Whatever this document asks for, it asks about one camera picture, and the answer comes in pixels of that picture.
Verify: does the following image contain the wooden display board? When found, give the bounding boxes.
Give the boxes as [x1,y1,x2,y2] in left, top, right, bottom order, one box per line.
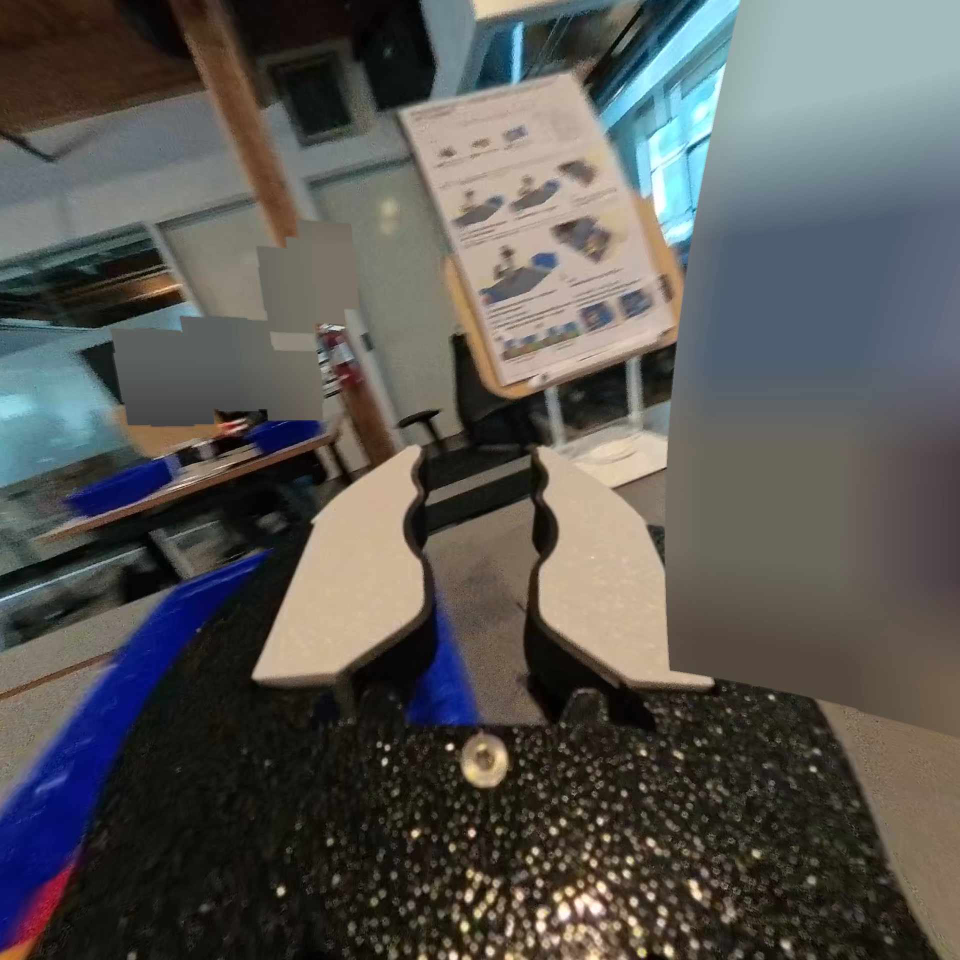
[441,225,685,400]

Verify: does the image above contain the instruction poster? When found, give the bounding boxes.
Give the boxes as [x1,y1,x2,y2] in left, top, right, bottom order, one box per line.
[397,72,676,385]

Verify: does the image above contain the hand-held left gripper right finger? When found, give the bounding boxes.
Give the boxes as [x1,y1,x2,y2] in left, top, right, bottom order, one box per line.
[523,444,715,692]

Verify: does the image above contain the black speaker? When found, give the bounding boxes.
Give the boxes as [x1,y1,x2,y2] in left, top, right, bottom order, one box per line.
[362,3,438,111]

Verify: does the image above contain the wooden post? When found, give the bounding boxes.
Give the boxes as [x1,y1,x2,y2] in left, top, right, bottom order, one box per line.
[168,0,400,485]

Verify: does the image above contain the dark wall frame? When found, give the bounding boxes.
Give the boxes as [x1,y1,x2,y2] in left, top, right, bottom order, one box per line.
[264,51,363,149]

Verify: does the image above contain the red fire extinguisher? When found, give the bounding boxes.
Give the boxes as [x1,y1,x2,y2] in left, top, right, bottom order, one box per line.
[317,322,363,393]

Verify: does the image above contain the black office chair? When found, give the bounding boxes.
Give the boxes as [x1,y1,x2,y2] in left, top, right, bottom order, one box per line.
[396,332,543,455]

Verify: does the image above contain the white board stand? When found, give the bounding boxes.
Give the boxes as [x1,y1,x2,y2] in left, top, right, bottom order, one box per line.
[540,356,670,470]

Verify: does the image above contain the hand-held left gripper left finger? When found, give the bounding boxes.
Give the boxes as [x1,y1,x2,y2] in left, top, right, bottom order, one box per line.
[251,443,439,691]

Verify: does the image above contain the blue plastic bin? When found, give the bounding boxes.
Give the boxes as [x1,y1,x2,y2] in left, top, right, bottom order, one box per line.
[247,418,325,456]
[66,456,183,519]
[0,549,483,912]

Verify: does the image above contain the wooden top table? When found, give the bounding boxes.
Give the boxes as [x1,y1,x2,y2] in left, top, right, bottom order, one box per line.
[33,427,345,545]

